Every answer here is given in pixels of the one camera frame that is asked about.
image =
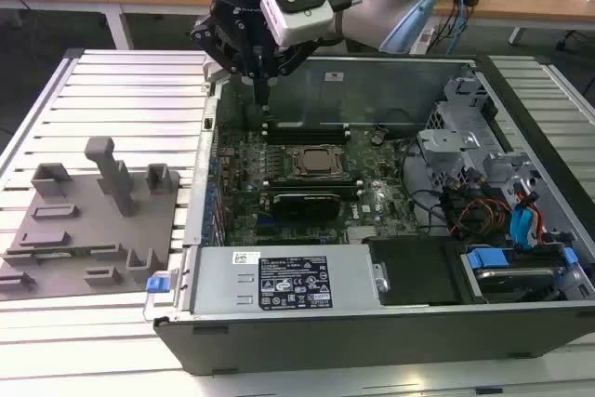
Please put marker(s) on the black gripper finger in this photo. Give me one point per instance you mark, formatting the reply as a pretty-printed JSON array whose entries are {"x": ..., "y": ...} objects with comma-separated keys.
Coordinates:
[
  {"x": 290, "y": 60},
  {"x": 223, "y": 50}
]

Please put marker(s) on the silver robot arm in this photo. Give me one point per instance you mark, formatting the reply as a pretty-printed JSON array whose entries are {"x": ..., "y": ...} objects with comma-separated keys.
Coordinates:
[{"x": 367, "y": 20}]

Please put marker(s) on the grey case release latch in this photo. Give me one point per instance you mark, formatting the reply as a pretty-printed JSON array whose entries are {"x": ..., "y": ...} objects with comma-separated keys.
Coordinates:
[{"x": 213, "y": 72}]

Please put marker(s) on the round black case speaker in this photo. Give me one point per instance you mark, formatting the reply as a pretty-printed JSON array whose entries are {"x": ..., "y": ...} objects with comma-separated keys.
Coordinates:
[{"x": 253, "y": 114}]

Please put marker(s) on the metal CPU socket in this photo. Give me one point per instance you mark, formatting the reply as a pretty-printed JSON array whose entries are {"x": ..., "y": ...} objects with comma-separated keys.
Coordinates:
[{"x": 293, "y": 160}]

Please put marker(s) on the silver CPU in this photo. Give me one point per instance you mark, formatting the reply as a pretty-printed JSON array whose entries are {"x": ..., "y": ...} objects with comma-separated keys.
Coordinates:
[{"x": 320, "y": 160}]

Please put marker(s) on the round coin battery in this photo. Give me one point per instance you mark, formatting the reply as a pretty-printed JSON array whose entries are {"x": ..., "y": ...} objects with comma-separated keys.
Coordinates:
[{"x": 377, "y": 137}]

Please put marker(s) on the black graphics card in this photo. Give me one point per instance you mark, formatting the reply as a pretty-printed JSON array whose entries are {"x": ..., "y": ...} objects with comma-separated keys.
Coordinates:
[{"x": 307, "y": 205}]

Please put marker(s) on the green motherboard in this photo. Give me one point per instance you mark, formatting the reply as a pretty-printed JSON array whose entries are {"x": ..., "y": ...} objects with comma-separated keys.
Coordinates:
[{"x": 372, "y": 192}]

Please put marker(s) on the blue expansion slot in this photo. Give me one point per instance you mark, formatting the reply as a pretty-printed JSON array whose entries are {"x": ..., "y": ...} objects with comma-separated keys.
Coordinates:
[{"x": 268, "y": 225}]

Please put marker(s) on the silver metal drive cage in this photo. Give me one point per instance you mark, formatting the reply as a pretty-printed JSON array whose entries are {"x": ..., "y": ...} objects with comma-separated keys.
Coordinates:
[{"x": 446, "y": 146}]

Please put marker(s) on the silver chipset heatsink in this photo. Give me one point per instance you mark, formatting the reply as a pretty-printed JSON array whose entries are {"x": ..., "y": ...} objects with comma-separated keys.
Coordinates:
[{"x": 367, "y": 235}]

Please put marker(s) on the grey parts rack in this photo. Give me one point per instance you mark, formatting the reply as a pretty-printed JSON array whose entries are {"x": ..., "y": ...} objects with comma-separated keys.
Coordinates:
[{"x": 93, "y": 229}]

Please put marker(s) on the grey power supply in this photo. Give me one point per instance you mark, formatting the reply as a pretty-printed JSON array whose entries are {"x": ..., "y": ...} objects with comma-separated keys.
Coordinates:
[{"x": 218, "y": 276}]

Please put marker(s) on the blue case latch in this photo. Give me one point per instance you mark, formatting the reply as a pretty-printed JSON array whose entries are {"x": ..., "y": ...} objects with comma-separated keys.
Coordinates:
[{"x": 158, "y": 283}]

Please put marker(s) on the black plastic shroud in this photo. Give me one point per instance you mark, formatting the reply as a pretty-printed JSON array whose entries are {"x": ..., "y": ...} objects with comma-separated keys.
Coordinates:
[{"x": 409, "y": 271}]

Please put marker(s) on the black open PC case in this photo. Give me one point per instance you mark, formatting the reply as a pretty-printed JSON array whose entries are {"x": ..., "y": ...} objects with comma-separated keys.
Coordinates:
[{"x": 372, "y": 346}]

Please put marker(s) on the hard disk in blue carrier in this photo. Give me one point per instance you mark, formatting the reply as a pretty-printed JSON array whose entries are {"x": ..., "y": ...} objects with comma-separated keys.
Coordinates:
[{"x": 516, "y": 276}]

